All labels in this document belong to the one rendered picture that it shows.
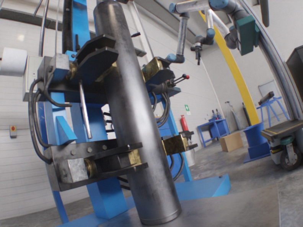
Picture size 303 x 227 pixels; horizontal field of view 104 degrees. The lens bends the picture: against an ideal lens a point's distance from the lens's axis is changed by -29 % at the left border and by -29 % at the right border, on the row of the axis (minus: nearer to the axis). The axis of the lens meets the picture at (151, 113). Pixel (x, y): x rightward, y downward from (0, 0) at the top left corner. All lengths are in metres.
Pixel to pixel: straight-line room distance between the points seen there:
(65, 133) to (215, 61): 11.89
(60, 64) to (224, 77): 11.42
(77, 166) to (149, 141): 0.32
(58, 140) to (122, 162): 0.34
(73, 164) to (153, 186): 0.34
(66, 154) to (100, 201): 0.46
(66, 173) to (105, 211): 0.52
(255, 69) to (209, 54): 3.53
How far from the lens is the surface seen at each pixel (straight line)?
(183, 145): 0.86
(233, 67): 3.25
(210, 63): 12.34
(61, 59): 0.80
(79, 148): 0.81
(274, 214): 0.63
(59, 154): 0.77
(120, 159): 0.60
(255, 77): 11.55
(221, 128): 7.59
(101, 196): 1.10
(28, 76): 1.62
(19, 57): 1.68
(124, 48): 0.90
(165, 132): 2.47
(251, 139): 2.13
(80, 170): 0.65
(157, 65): 0.97
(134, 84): 0.79
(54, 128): 0.81
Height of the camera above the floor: 0.49
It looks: 12 degrees up
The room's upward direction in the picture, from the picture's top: 16 degrees counter-clockwise
